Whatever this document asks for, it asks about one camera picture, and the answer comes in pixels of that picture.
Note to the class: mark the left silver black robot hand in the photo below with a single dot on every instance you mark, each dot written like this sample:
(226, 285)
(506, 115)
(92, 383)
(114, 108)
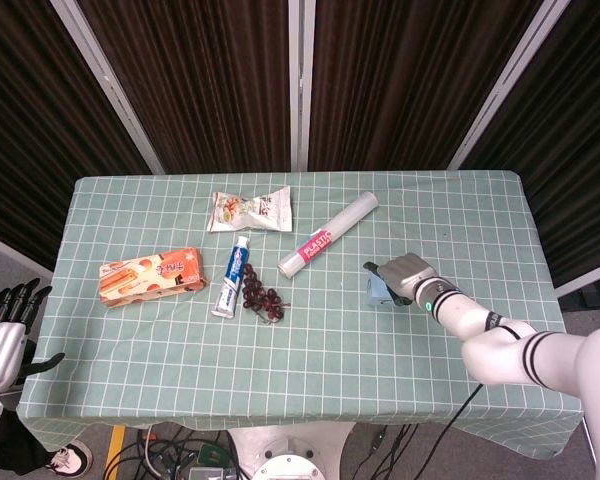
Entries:
(2, 350)

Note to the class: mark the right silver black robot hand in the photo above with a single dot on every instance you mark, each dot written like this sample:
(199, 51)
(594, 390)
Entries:
(405, 272)

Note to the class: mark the small blue pack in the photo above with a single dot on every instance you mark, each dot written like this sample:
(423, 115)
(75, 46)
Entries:
(377, 290)

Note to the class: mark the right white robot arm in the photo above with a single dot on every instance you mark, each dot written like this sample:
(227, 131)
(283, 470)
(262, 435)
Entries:
(510, 350)

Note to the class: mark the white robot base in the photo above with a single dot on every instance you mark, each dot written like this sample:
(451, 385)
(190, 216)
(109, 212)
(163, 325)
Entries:
(290, 450)

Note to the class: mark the plastic food wrap roll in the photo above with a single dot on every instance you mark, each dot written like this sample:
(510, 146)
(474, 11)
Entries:
(330, 235)

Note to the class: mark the black trouser leg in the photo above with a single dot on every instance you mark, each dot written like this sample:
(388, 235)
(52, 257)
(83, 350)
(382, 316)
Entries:
(15, 445)

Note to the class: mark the green checked tablecloth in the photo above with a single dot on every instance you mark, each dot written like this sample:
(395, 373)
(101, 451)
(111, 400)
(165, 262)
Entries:
(330, 360)

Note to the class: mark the white black sneaker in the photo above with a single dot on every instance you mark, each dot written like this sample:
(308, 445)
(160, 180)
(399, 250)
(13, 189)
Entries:
(72, 457)

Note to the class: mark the dark red grape bunch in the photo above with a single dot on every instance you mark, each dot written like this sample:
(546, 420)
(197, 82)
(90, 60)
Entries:
(255, 292)

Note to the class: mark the yellow floor tape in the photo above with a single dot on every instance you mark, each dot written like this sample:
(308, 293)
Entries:
(114, 452)

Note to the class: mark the crumpled white snack bag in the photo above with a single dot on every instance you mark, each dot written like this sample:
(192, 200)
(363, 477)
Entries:
(252, 212)

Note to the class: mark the orange biscuit box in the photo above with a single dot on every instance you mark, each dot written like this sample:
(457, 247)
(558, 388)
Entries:
(150, 276)

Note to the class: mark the blue white toothpaste tube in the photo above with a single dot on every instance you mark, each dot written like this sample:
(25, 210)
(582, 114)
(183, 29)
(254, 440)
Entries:
(232, 277)

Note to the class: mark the dark brown partition panel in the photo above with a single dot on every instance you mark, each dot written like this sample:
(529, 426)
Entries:
(25, 125)
(575, 150)
(205, 85)
(400, 85)

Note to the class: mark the white partition post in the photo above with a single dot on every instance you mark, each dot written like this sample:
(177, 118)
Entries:
(510, 85)
(300, 85)
(110, 85)

